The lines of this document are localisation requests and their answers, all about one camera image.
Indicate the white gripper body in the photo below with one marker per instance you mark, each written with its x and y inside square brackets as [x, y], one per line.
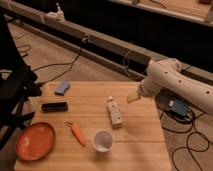
[142, 91]

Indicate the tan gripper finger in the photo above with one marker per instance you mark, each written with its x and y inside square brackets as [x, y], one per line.
[133, 96]

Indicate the orange carrot-shaped pepper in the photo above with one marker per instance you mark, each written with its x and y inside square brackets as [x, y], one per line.
[77, 133]

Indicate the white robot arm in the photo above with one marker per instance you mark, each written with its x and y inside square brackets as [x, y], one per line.
[167, 74]

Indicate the orange ceramic bowl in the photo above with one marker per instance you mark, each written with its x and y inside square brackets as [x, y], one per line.
[36, 141]

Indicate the white tube bottle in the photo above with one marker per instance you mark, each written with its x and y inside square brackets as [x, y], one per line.
[114, 113]

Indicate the blue power box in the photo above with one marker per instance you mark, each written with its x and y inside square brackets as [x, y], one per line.
[178, 107]

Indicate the white plastic cup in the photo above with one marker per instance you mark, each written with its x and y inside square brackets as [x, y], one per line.
[102, 141]

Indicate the blue sponge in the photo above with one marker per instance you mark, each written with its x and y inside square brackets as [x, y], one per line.
[62, 88]

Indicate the black rectangular case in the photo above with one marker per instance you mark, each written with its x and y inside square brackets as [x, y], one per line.
[54, 107]

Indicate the grey metal rail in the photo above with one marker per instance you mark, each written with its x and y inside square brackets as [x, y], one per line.
[116, 27]

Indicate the white device on rail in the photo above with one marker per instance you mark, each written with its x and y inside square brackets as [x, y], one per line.
[58, 15]

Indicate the black chair frame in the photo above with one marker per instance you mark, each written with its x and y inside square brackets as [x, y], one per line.
[17, 87]

